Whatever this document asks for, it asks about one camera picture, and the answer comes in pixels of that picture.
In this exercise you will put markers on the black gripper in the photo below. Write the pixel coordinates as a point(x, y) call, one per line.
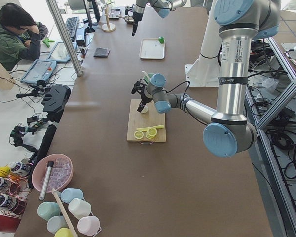
point(145, 97)
point(135, 19)

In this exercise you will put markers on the white ceramic spoon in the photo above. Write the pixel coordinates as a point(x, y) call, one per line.
point(146, 76)

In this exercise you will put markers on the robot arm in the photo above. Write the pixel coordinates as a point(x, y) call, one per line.
point(162, 7)
point(227, 130)

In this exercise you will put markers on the mint green bowl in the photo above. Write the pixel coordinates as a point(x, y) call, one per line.
point(150, 74)

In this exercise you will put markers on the pink bowl of ice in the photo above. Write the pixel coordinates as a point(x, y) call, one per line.
point(60, 176)

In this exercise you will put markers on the metal tube in bowl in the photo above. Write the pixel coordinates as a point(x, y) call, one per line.
point(43, 191)

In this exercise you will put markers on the metal scoop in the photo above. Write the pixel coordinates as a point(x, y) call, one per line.
point(127, 19)

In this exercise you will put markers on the wooden cutting board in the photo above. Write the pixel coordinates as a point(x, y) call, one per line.
point(141, 120)

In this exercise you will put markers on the wooden cup stand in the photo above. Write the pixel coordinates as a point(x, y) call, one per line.
point(108, 26)

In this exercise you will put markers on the cream rabbit serving tray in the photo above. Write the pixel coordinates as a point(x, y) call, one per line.
point(151, 48)

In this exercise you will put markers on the yellow plastic knife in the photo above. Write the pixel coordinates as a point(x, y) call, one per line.
point(152, 127)

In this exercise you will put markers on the green lime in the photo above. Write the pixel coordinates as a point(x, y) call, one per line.
point(161, 40)

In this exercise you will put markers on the black monitor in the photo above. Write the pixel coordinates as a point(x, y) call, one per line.
point(92, 26)

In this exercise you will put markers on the grey purple folded cloth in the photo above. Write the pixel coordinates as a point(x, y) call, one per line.
point(101, 52)

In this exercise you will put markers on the black keyboard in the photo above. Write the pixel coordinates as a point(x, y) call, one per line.
point(71, 26)

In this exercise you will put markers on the blue teach pendant far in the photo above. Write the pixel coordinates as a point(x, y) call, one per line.
point(59, 53)

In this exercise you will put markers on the blue teach pendant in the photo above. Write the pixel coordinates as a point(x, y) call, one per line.
point(59, 53)
point(39, 70)

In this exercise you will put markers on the black headset device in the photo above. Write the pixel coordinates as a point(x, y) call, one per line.
point(54, 101)

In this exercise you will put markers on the blue teach pendant near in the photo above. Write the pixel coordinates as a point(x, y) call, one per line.
point(39, 70)

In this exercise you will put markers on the light blue cup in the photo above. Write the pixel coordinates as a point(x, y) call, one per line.
point(68, 194)

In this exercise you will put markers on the person in green jacket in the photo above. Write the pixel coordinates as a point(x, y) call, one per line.
point(20, 36)

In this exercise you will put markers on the white cup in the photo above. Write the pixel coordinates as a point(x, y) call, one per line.
point(79, 208)

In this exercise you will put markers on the pink cup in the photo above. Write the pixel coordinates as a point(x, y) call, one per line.
point(88, 225)

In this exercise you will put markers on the mint green cup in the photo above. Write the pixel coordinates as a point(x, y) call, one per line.
point(47, 210)

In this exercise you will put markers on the wooden stick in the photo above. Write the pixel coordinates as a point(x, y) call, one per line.
point(63, 211)

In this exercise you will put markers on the pale blue cup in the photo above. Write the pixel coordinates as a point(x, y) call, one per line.
point(55, 223)

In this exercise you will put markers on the yellow cup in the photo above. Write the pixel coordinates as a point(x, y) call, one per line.
point(63, 232)

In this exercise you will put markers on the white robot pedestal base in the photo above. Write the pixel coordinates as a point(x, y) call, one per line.
point(204, 72)

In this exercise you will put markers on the aluminium frame post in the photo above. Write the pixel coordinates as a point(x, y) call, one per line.
point(55, 12)

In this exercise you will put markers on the copper wire bottle rack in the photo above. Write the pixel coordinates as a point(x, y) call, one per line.
point(14, 192)

